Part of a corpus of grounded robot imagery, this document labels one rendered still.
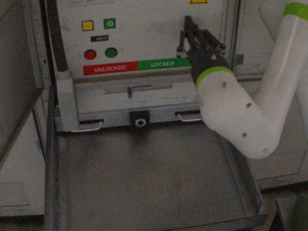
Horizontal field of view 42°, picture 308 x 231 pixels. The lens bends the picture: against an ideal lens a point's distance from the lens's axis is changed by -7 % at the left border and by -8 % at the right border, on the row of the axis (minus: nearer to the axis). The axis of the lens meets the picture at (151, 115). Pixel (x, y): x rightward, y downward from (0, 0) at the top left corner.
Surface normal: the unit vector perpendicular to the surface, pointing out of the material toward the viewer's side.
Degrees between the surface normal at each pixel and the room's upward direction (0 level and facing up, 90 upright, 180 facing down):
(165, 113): 90
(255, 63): 90
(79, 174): 0
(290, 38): 38
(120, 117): 90
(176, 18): 90
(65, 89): 61
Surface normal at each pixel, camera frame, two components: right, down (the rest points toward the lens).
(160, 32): 0.15, 0.66
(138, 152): 0.00, -0.75
